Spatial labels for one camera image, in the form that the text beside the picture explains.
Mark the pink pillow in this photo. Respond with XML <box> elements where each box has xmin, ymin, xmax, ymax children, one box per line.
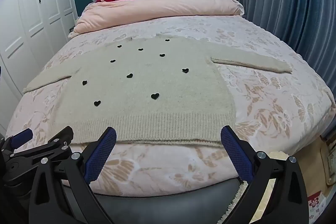
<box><xmin>69</xmin><ymin>0</ymin><xmax>245</xmax><ymax>38</ymax></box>

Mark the white wardrobe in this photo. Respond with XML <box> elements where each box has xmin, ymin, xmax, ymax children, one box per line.
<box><xmin>0</xmin><ymin>0</ymin><xmax>79</xmax><ymax>132</ymax></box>

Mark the beige sweater with black hearts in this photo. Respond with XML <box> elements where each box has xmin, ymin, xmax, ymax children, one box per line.
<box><xmin>23</xmin><ymin>34</ymin><xmax>293</xmax><ymax>147</ymax></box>

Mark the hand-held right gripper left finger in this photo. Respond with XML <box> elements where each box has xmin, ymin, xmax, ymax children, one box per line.
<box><xmin>29</xmin><ymin>126</ymin><xmax>117</xmax><ymax>224</ymax></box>

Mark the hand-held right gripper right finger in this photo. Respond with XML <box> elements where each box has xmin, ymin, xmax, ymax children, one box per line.
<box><xmin>220</xmin><ymin>125</ymin><xmax>309</xmax><ymax>224</ymax></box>

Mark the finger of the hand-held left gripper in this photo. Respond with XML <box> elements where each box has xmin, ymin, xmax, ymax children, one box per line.
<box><xmin>39</xmin><ymin>126</ymin><xmax>74</xmax><ymax>161</ymax></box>
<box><xmin>5</xmin><ymin>129</ymin><xmax>33</xmax><ymax>152</ymax></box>

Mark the bed with butterfly bedspread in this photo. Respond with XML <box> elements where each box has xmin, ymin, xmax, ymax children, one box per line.
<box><xmin>6</xmin><ymin>15</ymin><xmax>334</xmax><ymax>198</ymax></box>

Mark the floral floor mat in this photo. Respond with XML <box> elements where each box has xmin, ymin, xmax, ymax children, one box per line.
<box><xmin>307</xmin><ymin>190</ymin><xmax>328</xmax><ymax>220</ymax></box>

